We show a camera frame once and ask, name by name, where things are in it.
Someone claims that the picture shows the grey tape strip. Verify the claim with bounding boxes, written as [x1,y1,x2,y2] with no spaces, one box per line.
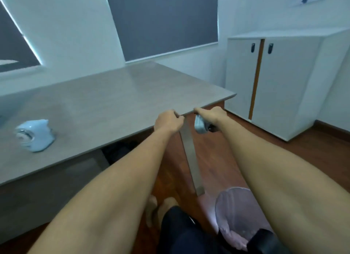
[179,117,206,197]

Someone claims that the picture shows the pink waste bin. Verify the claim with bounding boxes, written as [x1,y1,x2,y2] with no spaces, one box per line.
[215,187,274,252]

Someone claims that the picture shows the person's right foot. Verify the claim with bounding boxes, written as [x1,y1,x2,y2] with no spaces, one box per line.
[155,197,179,227]

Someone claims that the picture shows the grey roller blind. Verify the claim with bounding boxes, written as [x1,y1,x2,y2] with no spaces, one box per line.
[0,0,42,73]
[105,0,219,63]

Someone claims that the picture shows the person's right forearm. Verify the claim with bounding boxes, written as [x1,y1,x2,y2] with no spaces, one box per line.
[212,114,350,254]

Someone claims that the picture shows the light blue tape dispenser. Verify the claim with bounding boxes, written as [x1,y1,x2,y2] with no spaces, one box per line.
[15,119,56,153]

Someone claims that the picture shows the white cabinet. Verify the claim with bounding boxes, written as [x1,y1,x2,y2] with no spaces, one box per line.
[224,27,350,142]

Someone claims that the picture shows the person's foot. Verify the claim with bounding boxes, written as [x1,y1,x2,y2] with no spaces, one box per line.
[155,197,179,227]
[145,195,159,229]

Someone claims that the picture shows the grey tape roll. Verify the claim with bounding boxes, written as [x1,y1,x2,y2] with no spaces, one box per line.
[194,115,219,134]

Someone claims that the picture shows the person's left forearm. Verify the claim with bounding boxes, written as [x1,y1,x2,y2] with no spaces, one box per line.
[27,125,179,254]

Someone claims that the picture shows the person's left hand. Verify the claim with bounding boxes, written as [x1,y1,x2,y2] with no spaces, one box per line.
[154,109,186,136]

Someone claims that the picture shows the person's black trousers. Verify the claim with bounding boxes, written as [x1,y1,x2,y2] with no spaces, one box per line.
[158,206,285,254]

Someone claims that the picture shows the person's right hand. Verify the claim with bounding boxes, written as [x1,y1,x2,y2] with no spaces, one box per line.
[194,107,228,127]

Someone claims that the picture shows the person's left foot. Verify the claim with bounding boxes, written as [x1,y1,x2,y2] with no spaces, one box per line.
[145,195,159,229]

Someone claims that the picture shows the white cabinet door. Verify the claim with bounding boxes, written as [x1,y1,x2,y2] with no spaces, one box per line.
[251,37,322,141]
[225,38,262,121]

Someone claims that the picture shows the brown skirting board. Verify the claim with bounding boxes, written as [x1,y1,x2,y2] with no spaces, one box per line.
[313,119,350,138]

